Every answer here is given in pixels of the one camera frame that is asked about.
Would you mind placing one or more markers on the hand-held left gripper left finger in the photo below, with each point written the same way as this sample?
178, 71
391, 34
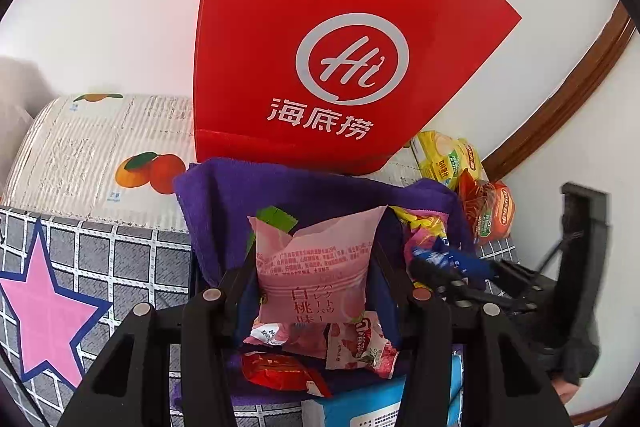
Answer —
235, 302

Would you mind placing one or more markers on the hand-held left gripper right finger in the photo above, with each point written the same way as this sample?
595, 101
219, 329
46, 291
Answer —
390, 287

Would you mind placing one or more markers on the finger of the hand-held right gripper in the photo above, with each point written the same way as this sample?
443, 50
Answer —
505, 303
435, 273

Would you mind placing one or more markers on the blue snack packet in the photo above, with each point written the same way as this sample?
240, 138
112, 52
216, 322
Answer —
450, 257

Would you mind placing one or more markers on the pale pink snowflake snack packet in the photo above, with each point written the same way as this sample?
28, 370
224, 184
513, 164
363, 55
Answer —
270, 334

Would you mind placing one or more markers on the pink and yellow snack packet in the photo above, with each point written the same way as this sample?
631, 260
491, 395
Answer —
420, 227

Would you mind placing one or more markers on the pink strawberry snack packet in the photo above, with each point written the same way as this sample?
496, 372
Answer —
360, 347

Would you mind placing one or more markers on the pink peach snack packet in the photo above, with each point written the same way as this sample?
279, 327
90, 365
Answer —
315, 267

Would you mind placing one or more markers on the small red snack packet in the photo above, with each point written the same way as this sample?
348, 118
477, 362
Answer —
280, 372

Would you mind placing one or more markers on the green snack packet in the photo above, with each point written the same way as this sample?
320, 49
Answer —
275, 216

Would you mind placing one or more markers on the purple towel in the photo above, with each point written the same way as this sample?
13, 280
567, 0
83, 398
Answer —
225, 207

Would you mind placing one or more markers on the person's right forearm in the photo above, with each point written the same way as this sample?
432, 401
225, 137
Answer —
567, 389

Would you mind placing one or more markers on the orange chips bag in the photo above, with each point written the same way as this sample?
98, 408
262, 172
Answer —
492, 212

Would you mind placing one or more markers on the grey checked bed sheet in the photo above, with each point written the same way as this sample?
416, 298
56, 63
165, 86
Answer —
140, 257

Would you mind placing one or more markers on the yellow chips bag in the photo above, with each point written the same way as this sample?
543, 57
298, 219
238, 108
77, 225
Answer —
440, 157

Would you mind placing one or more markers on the blue tissue pack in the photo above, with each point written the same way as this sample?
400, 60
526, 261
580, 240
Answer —
350, 407

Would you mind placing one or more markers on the white box with oranges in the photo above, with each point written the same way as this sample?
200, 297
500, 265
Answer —
75, 157

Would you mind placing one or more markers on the red paper bag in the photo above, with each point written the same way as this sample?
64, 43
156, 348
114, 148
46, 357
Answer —
300, 7

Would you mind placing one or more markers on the brown wooden door frame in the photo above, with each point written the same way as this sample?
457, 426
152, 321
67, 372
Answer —
575, 82

